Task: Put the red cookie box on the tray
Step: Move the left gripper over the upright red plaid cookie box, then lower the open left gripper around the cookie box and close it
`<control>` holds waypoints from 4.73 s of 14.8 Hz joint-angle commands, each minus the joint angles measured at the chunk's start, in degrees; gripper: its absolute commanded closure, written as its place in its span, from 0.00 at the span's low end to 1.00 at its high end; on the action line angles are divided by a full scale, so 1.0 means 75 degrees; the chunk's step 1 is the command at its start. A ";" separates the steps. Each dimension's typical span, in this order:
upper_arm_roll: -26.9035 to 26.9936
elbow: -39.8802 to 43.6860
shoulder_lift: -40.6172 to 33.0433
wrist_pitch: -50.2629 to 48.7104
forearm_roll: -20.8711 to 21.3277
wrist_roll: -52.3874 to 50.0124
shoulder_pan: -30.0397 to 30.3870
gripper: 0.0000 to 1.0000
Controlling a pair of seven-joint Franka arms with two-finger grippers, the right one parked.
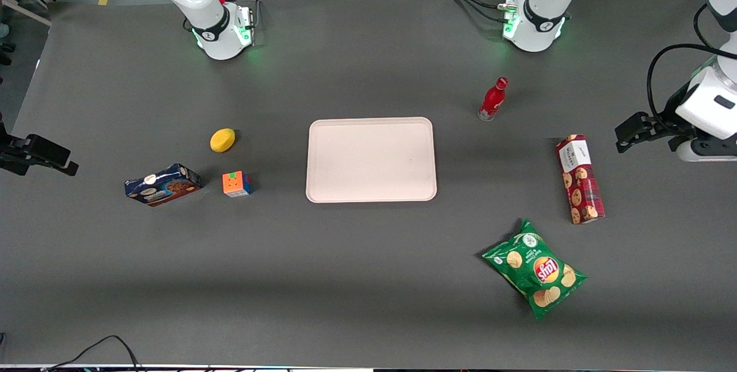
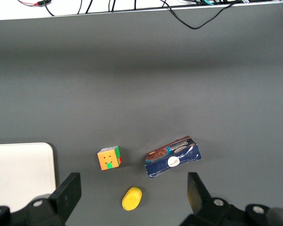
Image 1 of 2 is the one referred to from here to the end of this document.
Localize red cookie box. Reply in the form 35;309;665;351
556;134;606;225

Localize beige plastic tray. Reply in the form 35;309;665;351
305;117;438;204

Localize blue cookie box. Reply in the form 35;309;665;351
124;163;203;207

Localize red drink bottle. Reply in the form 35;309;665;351
478;77;509;122

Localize green chips bag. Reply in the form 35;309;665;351
481;218;588;320

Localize orange puzzle cube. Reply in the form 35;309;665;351
222;171;253;198

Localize yellow lemon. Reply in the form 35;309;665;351
210;128;236;154

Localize black device on stand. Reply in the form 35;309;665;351
0;110;79;177

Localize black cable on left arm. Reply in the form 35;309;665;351
647;3;737;138

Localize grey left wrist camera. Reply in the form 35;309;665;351
677;137;737;163

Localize black cables at left arm base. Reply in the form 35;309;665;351
439;0;510;22

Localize black looping table-edge cable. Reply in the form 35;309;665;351
43;335;143;372

